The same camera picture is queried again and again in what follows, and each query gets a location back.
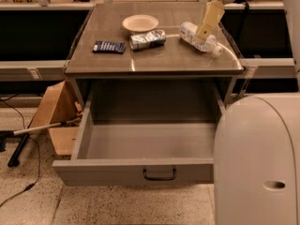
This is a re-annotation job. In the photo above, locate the silver blue redbull can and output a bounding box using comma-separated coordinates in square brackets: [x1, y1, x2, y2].
[129, 30, 166, 51]

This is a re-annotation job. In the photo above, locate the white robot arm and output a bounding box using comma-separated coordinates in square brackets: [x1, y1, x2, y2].
[214, 92, 300, 225]

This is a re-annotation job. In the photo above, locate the open grey top drawer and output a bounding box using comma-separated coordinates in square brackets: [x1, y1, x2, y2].
[52, 82, 227, 188]

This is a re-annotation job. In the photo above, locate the clear plastic water bottle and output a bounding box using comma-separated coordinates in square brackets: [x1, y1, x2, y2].
[179, 22, 224, 56]

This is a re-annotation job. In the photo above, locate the white paper bowl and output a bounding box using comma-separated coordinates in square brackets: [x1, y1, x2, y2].
[122, 15, 158, 34]

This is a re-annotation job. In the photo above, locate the grey metal cabinet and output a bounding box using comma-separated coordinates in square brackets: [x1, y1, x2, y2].
[65, 1, 245, 111]

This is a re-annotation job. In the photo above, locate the dark blue snack packet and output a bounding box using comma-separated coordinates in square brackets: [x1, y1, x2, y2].
[93, 41, 126, 53]

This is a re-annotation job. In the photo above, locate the brown cardboard box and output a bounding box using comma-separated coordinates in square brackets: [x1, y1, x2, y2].
[30, 82, 83, 155]

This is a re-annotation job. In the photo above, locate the white black pole tool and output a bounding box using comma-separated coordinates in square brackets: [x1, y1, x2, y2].
[0, 118, 81, 167]

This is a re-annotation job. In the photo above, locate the black floor cable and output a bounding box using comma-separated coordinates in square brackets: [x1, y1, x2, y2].
[0, 94, 41, 208]

